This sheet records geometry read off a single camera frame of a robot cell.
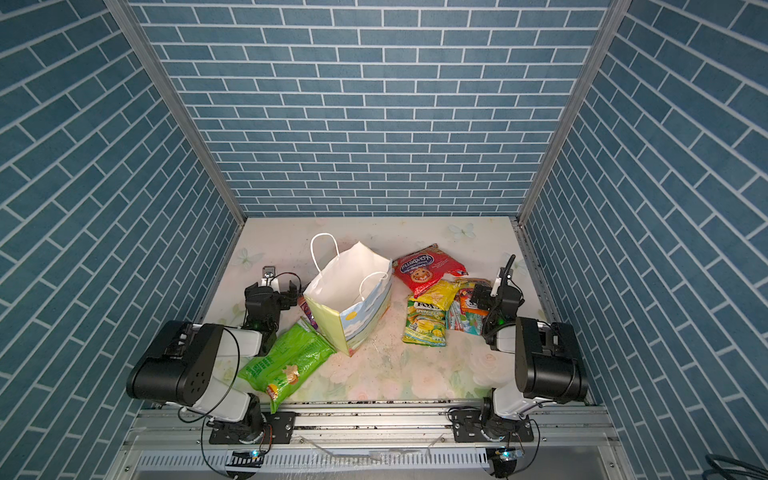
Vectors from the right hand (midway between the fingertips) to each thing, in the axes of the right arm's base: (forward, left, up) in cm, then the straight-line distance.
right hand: (493, 281), depth 94 cm
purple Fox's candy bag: (-12, +59, -4) cm, 60 cm away
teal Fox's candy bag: (-13, +9, -4) cm, 16 cm away
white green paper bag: (-6, +44, -1) cm, 45 cm away
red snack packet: (+1, +23, +3) cm, 23 cm away
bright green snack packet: (-27, +56, -3) cm, 62 cm away
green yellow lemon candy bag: (-15, +21, -4) cm, 26 cm away
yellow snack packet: (-5, +17, -2) cm, 18 cm away
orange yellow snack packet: (-3, +8, -3) cm, 9 cm away
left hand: (-6, +69, +2) cm, 69 cm away
